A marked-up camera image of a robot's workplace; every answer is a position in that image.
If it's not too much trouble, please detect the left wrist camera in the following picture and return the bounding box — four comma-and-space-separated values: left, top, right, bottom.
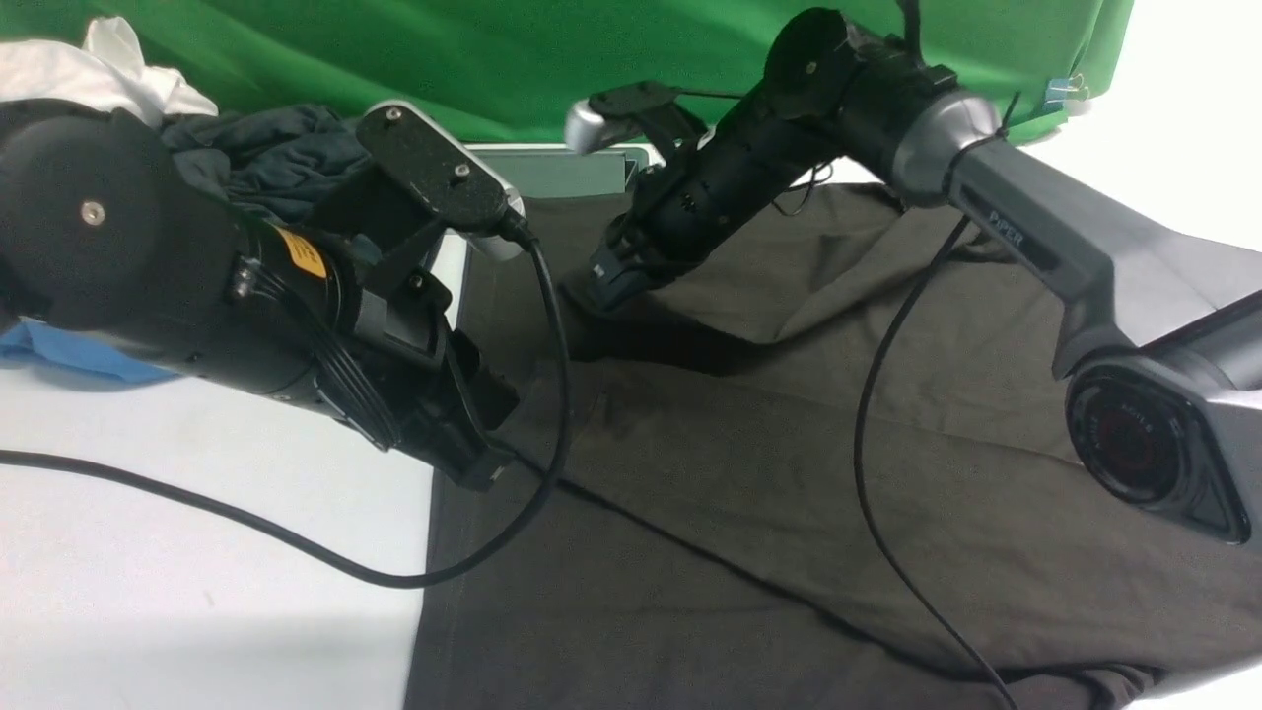
355, 100, 525, 262

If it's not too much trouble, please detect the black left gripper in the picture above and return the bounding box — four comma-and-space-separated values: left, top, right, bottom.
310, 165, 519, 491

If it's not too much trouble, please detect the white crumpled shirt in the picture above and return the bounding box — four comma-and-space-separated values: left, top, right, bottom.
1, 16, 218, 127

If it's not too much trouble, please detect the dark teal crumpled shirt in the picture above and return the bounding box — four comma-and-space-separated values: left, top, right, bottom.
159, 103, 370, 224

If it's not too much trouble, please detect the green backdrop cloth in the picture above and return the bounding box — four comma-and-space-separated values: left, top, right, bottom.
1, 1, 1133, 143

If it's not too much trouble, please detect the blue binder clip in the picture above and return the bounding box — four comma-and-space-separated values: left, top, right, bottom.
1040, 72, 1092, 113

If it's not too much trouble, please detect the blue crumpled shirt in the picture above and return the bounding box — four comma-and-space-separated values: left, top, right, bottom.
1, 320, 180, 388

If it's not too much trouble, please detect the black left camera cable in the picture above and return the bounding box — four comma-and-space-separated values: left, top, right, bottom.
0, 219, 575, 590

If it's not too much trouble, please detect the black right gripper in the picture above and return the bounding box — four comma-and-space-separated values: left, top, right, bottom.
587, 95, 839, 311

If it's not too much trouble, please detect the gray right robot arm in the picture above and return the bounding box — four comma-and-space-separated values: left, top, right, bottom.
564, 3, 1261, 552

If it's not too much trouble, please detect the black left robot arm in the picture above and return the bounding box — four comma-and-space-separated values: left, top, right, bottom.
3, 100, 517, 491

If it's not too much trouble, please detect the gray long sleeve shirt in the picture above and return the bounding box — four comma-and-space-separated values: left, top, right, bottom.
404, 185, 1259, 709

